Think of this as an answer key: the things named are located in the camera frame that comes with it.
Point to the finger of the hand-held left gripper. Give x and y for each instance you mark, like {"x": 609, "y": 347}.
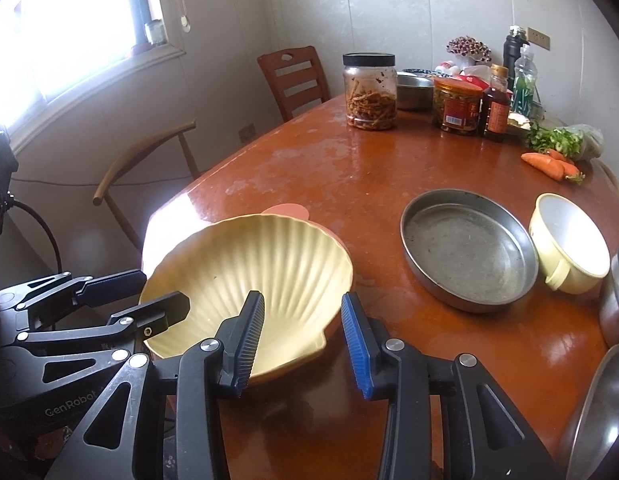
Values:
{"x": 159, "y": 312}
{"x": 114, "y": 285}

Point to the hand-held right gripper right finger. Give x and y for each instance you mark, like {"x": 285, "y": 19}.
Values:
{"x": 354, "y": 345}

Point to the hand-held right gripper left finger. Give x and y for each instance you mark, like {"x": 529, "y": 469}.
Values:
{"x": 252, "y": 340}

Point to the yellow shell-shaped plate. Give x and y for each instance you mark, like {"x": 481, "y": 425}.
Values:
{"x": 269, "y": 265}

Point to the yellow bowl with white inside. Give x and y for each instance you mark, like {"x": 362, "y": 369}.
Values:
{"x": 569, "y": 240}

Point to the steel bowls at right edge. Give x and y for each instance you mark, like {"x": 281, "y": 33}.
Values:
{"x": 604, "y": 410}

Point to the pink plate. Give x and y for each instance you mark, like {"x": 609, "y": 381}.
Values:
{"x": 289, "y": 208}

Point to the curved-back wooden chair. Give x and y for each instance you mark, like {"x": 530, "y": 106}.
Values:
{"x": 139, "y": 145}

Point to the round metal pan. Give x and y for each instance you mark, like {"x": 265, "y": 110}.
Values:
{"x": 464, "y": 250}

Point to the clear jar with black lid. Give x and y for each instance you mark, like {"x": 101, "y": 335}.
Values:
{"x": 370, "y": 95}

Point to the small jar on windowsill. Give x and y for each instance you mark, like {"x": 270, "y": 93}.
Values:
{"x": 154, "y": 32}

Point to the red-label pickle jar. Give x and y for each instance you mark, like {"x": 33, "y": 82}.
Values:
{"x": 457, "y": 110}

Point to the small steel bowl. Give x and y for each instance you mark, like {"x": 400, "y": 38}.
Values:
{"x": 414, "y": 92}

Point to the slatted wooden chair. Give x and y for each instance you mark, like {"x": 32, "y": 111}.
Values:
{"x": 289, "y": 80}

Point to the window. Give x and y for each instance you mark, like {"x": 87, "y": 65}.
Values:
{"x": 64, "y": 20}

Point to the dark sauce bottle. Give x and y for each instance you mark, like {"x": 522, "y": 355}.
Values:
{"x": 494, "y": 110}

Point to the yellow noodle packet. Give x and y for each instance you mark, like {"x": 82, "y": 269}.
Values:
{"x": 518, "y": 122}

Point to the red and white packet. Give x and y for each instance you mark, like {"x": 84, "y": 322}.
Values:
{"x": 477, "y": 74}

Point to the bag of leafy greens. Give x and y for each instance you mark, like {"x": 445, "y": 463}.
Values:
{"x": 574, "y": 140}

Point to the clear green-label drink bottle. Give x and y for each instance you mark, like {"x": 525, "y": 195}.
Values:
{"x": 523, "y": 90}

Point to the dried flower decoration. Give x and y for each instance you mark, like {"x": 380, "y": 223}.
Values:
{"x": 467, "y": 46}

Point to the black thermos flask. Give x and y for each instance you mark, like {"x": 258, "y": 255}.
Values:
{"x": 512, "y": 50}

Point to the low wall socket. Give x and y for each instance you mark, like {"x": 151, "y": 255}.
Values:
{"x": 247, "y": 132}

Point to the yellow wall outlet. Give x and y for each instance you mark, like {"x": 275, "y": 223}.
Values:
{"x": 538, "y": 38}

